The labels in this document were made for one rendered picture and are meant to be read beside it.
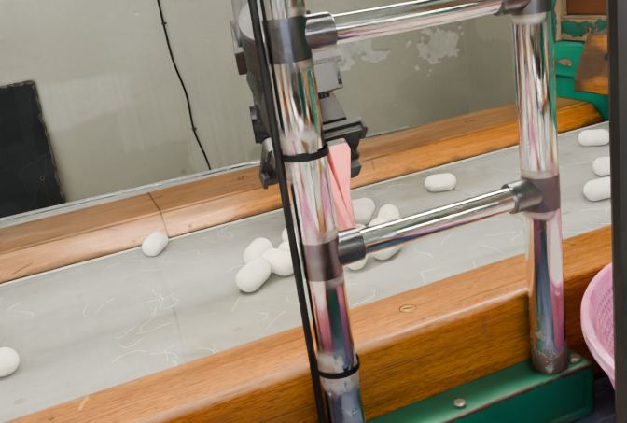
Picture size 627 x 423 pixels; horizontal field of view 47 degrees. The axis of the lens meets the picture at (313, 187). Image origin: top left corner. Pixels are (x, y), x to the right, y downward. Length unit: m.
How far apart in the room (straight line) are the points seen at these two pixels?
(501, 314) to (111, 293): 0.35
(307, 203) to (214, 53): 2.30
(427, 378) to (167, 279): 0.28
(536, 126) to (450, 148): 0.45
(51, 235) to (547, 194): 0.52
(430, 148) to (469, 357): 0.42
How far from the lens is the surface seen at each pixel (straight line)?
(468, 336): 0.49
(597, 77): 0.93
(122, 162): 2.68
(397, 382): 0.48
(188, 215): 0.78
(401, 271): 0.60
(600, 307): 0.50
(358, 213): 0.70
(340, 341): 0.41
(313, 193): 0.38
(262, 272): 0.61
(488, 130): 0.92
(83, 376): 0.55
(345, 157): 0.65
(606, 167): 0.79
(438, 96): 3.00
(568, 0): 1.06
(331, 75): 0.62
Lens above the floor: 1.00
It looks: 18 degrees down
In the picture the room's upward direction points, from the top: 9 degrees counter-clockwise
